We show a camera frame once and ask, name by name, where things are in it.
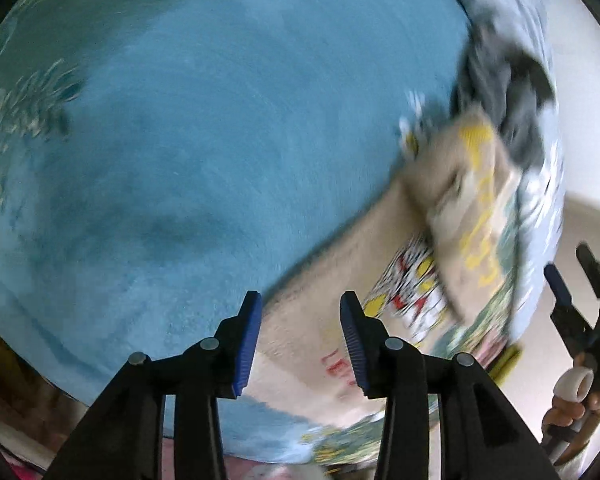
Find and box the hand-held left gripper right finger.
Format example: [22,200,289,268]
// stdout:
[339,290,562,480]

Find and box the blue printed blanket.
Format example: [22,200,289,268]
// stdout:
[0,0,567,467]

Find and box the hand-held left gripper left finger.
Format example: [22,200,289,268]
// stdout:
[44,290,264,480]

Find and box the beige printed t-shirt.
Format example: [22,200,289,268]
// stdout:
[248,109,527,432]

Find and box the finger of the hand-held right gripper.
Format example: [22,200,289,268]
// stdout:
[576,242,600,314]
[543,263,599,361]

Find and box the person's right hand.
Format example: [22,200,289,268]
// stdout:
[541,351,600,461]

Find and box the dark grey garment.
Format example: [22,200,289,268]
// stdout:
[449,19,557,171]

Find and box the pink cloth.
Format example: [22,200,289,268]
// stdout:
[159,435,331,480]

